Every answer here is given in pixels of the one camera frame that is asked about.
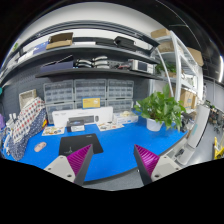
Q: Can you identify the cardboard box on rack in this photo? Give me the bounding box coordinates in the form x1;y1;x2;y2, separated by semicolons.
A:
180;89;197;109

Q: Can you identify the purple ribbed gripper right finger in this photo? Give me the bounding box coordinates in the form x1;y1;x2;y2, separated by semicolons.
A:
134;145;181;185

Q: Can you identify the clear drawer organizer left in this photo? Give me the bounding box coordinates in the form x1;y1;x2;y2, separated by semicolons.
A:
43;80;73;104

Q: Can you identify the black case on top shelf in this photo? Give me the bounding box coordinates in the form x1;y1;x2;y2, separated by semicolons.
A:
114;36;141;51

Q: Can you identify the white box with items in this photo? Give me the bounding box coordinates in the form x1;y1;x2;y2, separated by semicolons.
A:
113;111;138;124

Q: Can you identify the upper dark wall shelf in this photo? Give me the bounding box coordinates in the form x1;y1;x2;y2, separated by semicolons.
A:
10;45;158;65

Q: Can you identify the clear drawer organizer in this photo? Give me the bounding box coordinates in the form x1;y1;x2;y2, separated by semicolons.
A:
43;80;73;104
74;79;106;101
107;79;134;99

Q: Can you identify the white electronic device on shelf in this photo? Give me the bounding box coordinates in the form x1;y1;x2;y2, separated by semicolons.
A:
128;59;153;74

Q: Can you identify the small black and white box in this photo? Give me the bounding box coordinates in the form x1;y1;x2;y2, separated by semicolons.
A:
67;120;85;132

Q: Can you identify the dark blue flat box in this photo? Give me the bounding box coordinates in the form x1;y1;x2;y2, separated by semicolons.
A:
40;55;74;73

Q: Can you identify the yellow label box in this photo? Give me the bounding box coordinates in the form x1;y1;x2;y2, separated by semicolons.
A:
82;98;100;109

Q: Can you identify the illustrated card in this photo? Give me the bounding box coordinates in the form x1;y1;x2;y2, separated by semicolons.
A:
42;126;65;136
97;122;123;131

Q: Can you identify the lower dark wall shelf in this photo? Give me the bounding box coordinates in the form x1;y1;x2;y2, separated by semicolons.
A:
35;68;161;80

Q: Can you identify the clear drawer organizer middle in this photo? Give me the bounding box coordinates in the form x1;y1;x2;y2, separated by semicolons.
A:
74;79;106;101

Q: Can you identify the white plant pot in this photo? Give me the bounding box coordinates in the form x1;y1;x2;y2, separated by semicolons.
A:
146;118;162;132

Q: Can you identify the cardboard box on top shelf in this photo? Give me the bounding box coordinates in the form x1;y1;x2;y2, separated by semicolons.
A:
46;32;73;50

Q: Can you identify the patterned fabric bag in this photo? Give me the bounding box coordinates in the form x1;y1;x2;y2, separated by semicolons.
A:
8;97;46;161

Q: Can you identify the black mouse pad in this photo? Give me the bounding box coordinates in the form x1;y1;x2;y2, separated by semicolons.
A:
59;134;103;156

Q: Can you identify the white metal shelving rack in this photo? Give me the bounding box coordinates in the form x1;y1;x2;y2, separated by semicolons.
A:
151;29;203;108

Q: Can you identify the illustrated card left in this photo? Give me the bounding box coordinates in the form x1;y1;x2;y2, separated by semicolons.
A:
42;126;65;136

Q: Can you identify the illustrated card right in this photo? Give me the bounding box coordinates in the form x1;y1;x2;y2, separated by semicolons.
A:
97;122;123;131

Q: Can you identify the clear drawer organizer right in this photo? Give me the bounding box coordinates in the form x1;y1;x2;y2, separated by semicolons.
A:
107;79;134;99

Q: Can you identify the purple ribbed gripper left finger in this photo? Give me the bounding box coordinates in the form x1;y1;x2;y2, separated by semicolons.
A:
44;144;93;186

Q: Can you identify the dark wall shelf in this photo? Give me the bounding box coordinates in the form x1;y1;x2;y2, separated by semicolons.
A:
10;45;158;65
35;68;161;80

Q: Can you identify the blue table mat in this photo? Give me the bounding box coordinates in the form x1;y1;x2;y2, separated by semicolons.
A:
20;118;186;182

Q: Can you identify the green potted plant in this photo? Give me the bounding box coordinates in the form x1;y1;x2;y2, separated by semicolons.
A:
134;84;186;130

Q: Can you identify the long white keyboard box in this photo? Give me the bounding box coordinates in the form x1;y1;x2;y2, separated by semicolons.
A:
52;107;113;127

